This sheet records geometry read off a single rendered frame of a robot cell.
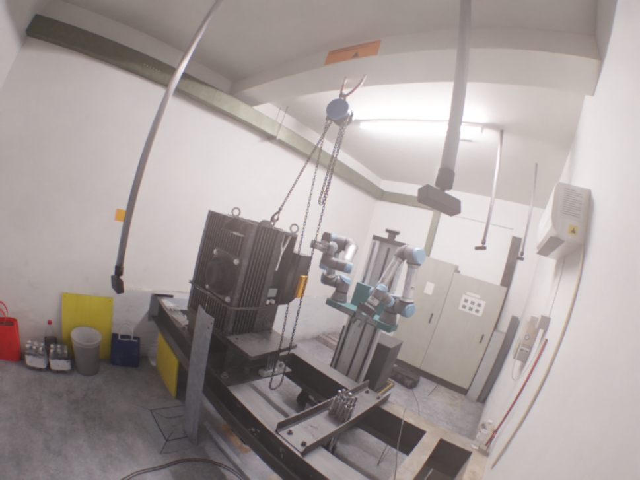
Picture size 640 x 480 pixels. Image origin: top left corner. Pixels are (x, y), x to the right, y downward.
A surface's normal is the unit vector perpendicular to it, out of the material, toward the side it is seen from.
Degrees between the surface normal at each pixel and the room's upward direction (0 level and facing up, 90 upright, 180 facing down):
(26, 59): 90
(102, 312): 87
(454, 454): 90
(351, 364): 90
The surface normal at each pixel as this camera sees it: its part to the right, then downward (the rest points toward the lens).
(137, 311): 0.73, 0.23
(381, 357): -0.60, -0.15
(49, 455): 0.28, -0.96
